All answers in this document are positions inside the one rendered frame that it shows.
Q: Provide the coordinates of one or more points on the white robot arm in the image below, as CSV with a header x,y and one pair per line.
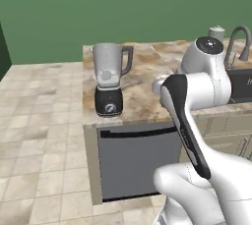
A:
x,y
210,84

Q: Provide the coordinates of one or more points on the black blender base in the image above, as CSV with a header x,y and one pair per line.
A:
x,y
108,99

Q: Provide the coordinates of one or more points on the grey blender jar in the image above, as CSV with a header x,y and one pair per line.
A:
x,y
105,65

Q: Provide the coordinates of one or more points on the grey dishwasher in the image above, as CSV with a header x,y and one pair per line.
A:
x,y
138,163

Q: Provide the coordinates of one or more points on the beige cupboard door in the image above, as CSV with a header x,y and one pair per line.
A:
x,y
226,130

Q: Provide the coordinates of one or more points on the dark sink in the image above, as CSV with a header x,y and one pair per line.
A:
x,y
241,84

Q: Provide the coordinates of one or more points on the grey curved tap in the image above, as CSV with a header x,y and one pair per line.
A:
x,y
237,32

